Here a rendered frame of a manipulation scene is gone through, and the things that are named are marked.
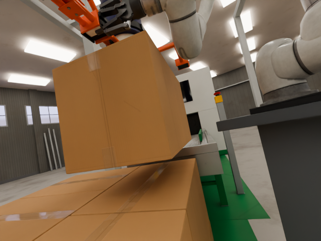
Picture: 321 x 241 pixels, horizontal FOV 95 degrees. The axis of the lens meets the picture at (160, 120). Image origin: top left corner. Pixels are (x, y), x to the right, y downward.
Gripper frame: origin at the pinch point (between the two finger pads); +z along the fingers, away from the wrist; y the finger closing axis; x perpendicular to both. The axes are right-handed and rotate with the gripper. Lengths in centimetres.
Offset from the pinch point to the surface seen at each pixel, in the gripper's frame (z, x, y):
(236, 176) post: -52, 115, 103
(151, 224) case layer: -14, -13, 66
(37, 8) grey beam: 181, 126, -190
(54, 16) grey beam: 176, 152, -194
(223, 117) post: -53, 115, 43
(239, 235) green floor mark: -38, 60, 120
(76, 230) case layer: 7, -14, 66
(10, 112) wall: 737, 390, -167
